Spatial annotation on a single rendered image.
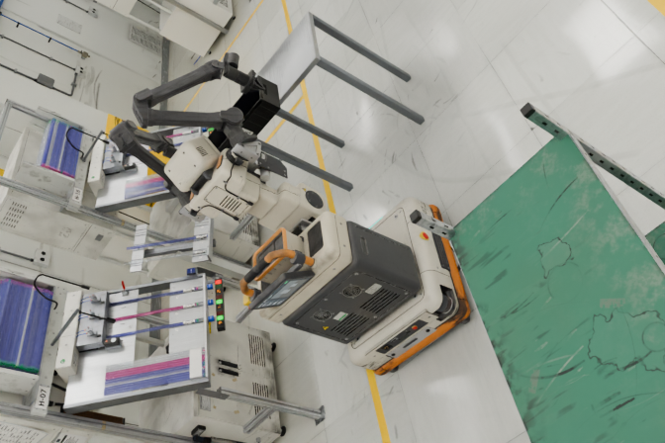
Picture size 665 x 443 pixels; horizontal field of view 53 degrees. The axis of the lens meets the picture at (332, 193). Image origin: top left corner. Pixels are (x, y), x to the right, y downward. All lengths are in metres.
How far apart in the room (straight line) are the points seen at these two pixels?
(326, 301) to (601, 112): 1.44
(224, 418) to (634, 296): 2.68
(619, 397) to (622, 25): 2.09
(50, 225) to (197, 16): 3.67
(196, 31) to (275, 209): 4.98
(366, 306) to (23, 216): 2.52
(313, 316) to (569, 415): 1.64
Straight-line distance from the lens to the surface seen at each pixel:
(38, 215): 4.64
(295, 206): 2.97
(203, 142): 2.87
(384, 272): 2.80
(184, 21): 7.73
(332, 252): 2.65
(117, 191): 4.61
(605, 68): 3.20
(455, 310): 3.00
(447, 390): 3.13
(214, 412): 3.79
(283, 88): 3.67
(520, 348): 1.67
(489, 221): 1.85
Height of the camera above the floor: 2.23
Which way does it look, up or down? 31 degrees down
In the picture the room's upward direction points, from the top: 65 degrees counter-clockwise
